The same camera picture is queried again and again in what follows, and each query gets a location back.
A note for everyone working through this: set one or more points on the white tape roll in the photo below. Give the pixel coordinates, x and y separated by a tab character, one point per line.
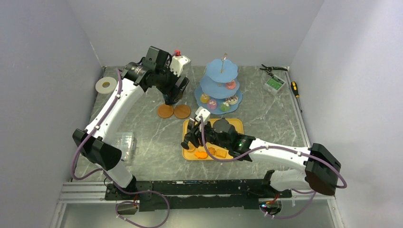
106	85

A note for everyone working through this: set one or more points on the dark orange swirl cookie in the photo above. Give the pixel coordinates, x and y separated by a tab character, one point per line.
212	150

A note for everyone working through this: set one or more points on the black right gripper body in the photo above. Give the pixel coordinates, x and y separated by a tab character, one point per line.
209	134

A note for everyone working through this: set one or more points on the clear plastic screw box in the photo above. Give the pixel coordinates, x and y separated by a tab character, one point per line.
125	142

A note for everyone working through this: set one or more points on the black food tongs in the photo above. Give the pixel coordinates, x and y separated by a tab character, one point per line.
186	144

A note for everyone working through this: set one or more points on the square cracker biscuit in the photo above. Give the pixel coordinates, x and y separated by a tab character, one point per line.
221	153

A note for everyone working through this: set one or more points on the chocolate white sprinkled donut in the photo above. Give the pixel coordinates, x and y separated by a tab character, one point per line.
233	100

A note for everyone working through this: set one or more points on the green white electronic box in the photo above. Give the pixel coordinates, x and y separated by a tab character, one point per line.
274	84

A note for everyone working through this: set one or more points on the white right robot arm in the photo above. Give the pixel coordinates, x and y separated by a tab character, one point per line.
311	167

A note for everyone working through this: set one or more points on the blue three-tier cake stand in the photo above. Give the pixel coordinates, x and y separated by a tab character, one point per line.
217	73

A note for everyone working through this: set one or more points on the pink cupcake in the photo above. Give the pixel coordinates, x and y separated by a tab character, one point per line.
231	85

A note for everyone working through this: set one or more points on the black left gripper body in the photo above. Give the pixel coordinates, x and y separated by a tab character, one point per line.
171	91

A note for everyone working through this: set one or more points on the yellow serving tray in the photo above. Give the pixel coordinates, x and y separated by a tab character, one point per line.
228	132

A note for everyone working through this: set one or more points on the right wooden coaster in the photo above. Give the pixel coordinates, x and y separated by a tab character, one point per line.
182	111

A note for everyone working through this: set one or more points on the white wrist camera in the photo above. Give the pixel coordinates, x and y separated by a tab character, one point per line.
202	114
179	63

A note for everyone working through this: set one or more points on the left wooden coaster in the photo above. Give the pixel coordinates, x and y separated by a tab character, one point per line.
165	111

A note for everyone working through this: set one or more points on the yellow black screwdriver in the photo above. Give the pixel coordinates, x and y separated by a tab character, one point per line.
294	88

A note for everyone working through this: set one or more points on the black pliers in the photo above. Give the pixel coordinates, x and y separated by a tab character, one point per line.
272	68

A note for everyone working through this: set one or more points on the wooden coaster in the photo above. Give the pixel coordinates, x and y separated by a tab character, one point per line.
165	111
182	111

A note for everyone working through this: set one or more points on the green cupcake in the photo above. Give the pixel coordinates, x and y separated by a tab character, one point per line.
225	107

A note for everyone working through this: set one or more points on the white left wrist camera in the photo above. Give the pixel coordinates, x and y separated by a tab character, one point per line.
179	63

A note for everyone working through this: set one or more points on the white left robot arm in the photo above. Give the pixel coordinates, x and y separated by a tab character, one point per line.
95	152

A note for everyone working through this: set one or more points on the yellow cupcake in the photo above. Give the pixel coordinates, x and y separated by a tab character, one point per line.
204	98

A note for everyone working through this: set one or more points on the orange fish-shaped cookie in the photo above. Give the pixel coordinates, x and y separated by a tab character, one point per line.
201	155

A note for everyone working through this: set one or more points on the purple cupcake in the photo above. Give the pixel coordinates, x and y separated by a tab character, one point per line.
212	104

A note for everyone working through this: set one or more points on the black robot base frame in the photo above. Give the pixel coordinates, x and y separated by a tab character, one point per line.
198	194

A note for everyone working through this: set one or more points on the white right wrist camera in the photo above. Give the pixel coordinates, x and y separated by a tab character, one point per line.
202	114

